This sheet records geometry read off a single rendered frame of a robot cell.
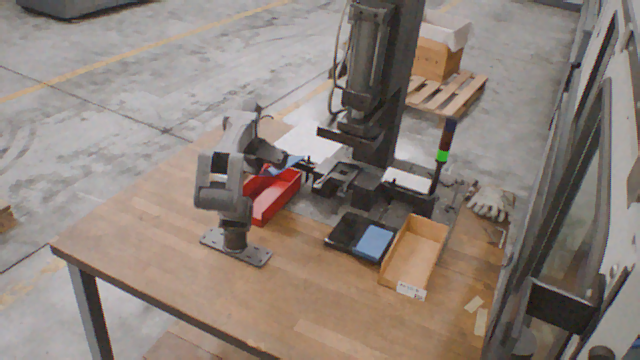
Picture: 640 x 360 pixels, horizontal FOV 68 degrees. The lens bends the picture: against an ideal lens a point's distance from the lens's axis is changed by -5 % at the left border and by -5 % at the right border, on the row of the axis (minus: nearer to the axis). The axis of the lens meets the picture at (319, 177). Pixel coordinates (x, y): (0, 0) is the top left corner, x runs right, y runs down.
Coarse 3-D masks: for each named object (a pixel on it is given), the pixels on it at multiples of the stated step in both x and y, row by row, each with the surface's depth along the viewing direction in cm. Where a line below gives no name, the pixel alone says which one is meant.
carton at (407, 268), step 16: (416, 224) 146; (432, 224) 143; (400, 240) 143; (416, 240) 145; (432, 240) 146; (400, 256) 139; (416, 256) 139; (432, 256) 140; (384, 272) 132; (400, 272) 133; (416, 272) 134; (432, 272) 134; (400, 288) 127; (416, 288) 125
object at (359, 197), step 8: (320, 176) 156; (312, 184) 159; (328, 184) 156; (336, 184) 155; (312, 192) 161; (320, 192) 159; (328, 192) 158; (352, 192) 154; (360, 192) 153; (368, 192) 151; (376, 192) 156; (352, 200) 155; (360, 200) 154; (368, 200) 153; (376, 200) 161; (360, 208) 155; (368, 208) 154
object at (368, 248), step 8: (368, 232) 143; (376, 232) 144; (384, 232) 144; (368, 240) 140; (384, 240) 141; (360, 248) 137; (368, 248) 137; (376, 248) 138; (384, 248) 138; (360, 256) 135; (368, 256) 133; (376, 256) 131
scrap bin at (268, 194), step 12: (288, 168) 161; (252, 180) 155; (264, 180) 163; (276, 180) 164; (288, 180) 163; (300, 180) 160; (252, 192) 157; (264, 192) 158; (276, 192) 158; (288, 192) 154; (252, 204) 152; (264, 204) 152; (276, 204) 148; (264, 216) 142
